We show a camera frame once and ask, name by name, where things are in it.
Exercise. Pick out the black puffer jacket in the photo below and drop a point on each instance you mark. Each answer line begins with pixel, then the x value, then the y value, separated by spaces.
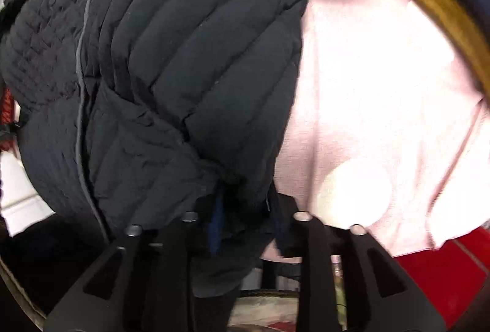
pixel 172 68

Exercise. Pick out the black garment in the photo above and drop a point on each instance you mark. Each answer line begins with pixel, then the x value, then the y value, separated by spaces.
pixel 46 259

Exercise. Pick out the plain red cloth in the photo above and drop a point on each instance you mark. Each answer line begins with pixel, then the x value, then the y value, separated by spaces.
pixel 451 278

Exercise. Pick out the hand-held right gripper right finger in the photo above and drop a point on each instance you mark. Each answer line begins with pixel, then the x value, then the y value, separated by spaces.
pixel 316 251

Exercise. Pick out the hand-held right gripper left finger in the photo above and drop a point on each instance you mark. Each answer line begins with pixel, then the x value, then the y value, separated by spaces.
pixel 176 251

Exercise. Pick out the red patterned cloth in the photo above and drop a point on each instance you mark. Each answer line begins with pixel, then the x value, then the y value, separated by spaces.
pixel 7 110

